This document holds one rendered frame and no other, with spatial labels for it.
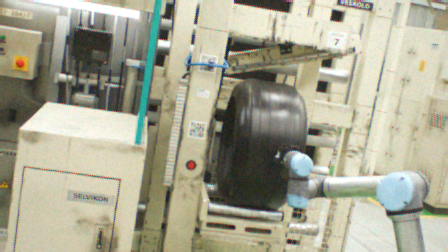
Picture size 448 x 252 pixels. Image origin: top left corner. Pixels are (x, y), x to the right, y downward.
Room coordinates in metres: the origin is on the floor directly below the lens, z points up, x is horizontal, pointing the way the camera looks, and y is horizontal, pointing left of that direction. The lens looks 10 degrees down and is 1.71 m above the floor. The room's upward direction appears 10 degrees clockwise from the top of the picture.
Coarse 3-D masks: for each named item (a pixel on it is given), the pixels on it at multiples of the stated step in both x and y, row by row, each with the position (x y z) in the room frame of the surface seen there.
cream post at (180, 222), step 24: (216, 0) 2.64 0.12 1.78; (216, 24) 2.64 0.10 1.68; (216, 48) 2.65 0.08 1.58; (192, 72) 2.64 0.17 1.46; (216, 72) 2.65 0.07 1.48; (192, 96) 2.64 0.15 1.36; (216, 96) 2.65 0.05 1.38; (192, 144) 2.64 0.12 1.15; (192, 168) 2.65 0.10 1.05; (192, 192) 2.65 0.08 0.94; (168, 216) 2.64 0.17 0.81; (192, 216) 2.65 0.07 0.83; (168, 240) 2.64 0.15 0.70; (192, 240) 2.65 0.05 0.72
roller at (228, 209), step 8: (208, 208) 2.58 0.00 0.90; (216, 208) 2.58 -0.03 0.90; (224, 208) 2.59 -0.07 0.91; (232, 208) 2.60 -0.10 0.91; (240, 208) 2.61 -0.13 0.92; (248, 208) 2.62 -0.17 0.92; (256, 208) 2.63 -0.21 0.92; (248, 216) 2.61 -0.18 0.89; (256, 216) 2.61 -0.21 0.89; (264, 216) 2.62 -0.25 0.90; (272, 216) 2.62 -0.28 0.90; (280, 216) 2.63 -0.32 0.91
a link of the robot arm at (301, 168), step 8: (296, 152) 2.22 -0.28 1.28; (288, 160) 2.20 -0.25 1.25; (296, 160) 2.13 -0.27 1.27; (304, 160) 2.13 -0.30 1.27; (288, 168) 2.23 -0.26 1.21; (296, 168) 2.13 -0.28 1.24; (304, 168) 2.13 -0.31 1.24; (312, 168) 2.14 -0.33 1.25; (296, 176) 2.15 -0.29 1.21; (304, 176) 2.13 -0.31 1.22
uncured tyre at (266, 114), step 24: (240, 96) 2.63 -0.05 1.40; (264, 96) 2.60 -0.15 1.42; (288, 96) 2.64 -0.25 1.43; (240, 120) 2.54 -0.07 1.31; (264, 120) 2.52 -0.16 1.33; (288, 120) 2.54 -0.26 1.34; (240, 144) 2.50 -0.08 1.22; (264, 144) 2.48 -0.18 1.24; (288, 144) 2.50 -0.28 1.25; (240, 168) 2.49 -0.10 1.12; (264, 168) 2.48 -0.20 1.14; (240, 192) 2.53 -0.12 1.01; (264, 192) 2.53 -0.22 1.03
